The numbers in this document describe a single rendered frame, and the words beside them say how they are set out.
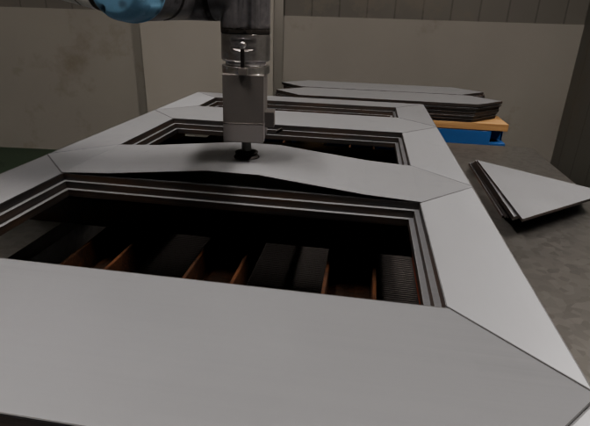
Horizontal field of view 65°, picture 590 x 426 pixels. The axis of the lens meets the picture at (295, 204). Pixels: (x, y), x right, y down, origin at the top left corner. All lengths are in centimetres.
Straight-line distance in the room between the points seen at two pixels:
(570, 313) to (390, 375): 38
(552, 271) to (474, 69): 310
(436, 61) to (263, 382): 348
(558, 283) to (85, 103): 380
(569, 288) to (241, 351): 51
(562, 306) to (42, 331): 60
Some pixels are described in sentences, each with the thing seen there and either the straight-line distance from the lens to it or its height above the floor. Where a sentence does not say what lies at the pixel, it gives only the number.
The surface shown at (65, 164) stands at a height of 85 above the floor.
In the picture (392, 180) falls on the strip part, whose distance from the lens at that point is 76.
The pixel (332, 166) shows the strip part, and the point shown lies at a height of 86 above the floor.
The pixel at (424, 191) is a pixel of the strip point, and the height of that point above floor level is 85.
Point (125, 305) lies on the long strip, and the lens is 45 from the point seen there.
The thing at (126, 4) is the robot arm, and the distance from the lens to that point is 62.
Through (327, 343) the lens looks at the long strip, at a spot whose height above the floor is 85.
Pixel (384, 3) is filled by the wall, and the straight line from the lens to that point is 366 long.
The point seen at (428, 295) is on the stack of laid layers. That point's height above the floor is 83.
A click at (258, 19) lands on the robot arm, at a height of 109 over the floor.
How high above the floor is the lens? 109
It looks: 22 degrees down
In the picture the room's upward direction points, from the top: 2 degrees clockwise
